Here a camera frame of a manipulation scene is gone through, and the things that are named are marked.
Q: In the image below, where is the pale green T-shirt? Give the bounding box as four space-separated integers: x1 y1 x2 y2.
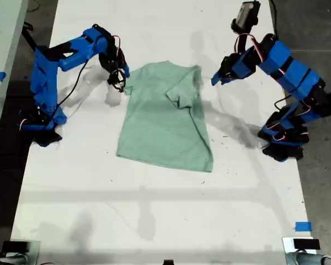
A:
116 61 214 173

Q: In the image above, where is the black stand leg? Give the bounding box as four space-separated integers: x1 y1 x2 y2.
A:
21 23 39 52

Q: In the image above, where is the shiny metal plate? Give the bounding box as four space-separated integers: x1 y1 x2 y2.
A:
281 236 318 255
9 239 42 265

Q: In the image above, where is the grey blue object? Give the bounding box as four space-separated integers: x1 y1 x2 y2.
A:
285 250 331 265
0 253 29 265

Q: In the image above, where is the pale side bench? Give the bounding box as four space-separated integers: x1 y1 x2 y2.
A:
0 0 30 164

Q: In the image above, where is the blue tape strip on table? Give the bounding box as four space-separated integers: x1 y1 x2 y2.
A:
295 221 313 232

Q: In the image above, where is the small black box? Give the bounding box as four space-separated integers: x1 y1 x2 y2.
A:
293 238 321 251
2 241 31 252

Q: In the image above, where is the camera black cable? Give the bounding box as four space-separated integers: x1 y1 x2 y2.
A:
56 58 89 107
268 0 279 37

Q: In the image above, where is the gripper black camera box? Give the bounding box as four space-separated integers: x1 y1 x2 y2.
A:
106 69 127 93
231 1 261 30

